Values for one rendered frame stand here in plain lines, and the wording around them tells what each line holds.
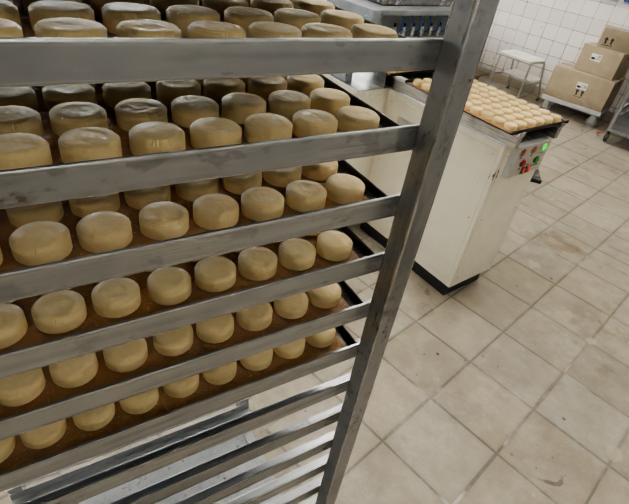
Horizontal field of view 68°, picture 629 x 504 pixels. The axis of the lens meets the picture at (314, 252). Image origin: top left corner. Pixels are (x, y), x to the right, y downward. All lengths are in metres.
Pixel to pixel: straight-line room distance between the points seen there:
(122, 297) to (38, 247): 0.11
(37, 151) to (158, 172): 0.09
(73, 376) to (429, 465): 1.44
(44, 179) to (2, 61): 0.09
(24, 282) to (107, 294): 0.12
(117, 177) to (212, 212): 0.13
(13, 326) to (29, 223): 0.10
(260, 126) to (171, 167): 0.11
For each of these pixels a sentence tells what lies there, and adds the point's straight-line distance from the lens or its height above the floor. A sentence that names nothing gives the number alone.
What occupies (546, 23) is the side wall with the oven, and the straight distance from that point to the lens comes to 6.36.
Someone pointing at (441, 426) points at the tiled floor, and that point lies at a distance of 1.95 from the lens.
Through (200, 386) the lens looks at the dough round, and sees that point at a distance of 0.71.
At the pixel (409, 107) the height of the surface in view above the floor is 0.80.
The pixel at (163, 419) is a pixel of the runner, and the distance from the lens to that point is 0.66.
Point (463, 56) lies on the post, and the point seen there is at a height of 1.42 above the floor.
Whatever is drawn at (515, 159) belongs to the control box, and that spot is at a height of 0.79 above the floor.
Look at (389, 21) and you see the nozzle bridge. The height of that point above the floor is 1.12.
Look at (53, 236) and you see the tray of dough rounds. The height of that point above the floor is 1.24.
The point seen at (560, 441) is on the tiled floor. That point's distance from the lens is 2.14.
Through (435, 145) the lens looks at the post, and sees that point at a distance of 0.54.
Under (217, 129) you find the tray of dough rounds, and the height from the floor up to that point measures 1.33.
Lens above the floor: 1.52
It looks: 37 degrees down
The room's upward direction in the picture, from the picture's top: 9 degrees clockwise
